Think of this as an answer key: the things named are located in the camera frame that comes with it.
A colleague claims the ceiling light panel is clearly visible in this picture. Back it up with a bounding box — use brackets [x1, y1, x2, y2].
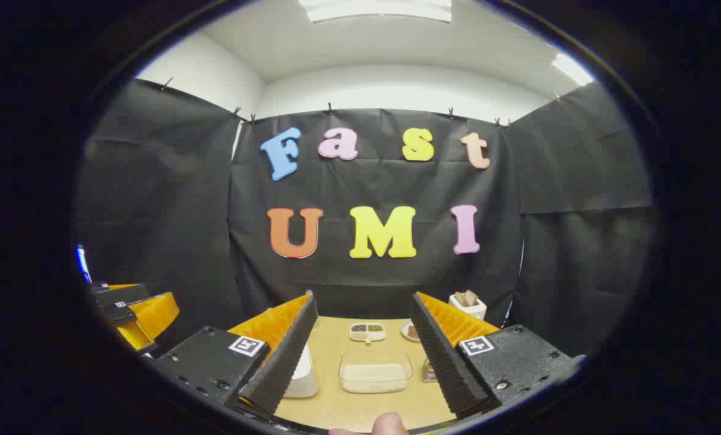
[299, 0, 453, 24]
[551, 53, 595, 86]

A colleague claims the white toaster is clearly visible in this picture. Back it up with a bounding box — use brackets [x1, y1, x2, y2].
[449, 291, 488, 321]

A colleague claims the clear plastic rice container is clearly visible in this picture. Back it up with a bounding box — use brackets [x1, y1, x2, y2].
[339, 350, 414, 395]

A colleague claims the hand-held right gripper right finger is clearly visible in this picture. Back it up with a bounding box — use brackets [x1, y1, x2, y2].
[410, 292, 584, 421]

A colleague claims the white rice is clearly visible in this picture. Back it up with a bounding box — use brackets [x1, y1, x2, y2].
[343, 376, 409, 393]

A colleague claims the white divided grain tray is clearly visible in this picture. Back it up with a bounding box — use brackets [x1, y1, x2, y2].
[349, 323, 386, 344]

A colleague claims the white rice cooker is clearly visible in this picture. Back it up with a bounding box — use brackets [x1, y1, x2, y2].
[285, 344, 318, 398]

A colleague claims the black backdrop cloth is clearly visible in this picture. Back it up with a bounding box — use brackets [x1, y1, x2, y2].
[76, 79, 654, 357]

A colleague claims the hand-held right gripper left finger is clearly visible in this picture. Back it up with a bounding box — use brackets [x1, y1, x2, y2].
[155, 290, 318, 417]

